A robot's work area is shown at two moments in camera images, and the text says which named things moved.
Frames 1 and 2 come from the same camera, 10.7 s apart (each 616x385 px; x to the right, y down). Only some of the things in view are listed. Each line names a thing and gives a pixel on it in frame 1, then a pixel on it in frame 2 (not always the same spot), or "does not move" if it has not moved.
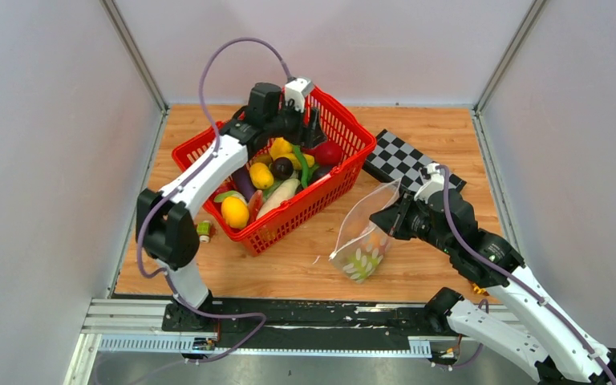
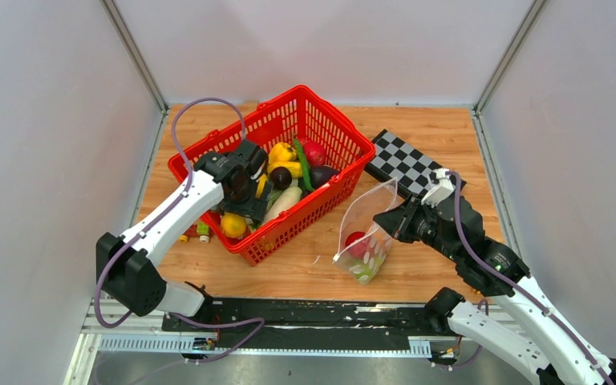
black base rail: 322,317 does not move
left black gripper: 306,137 → 255,208
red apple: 328,153 → 358,249
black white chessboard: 396,159 does not move
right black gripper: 391,220 does not move
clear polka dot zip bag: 362,245 does not move
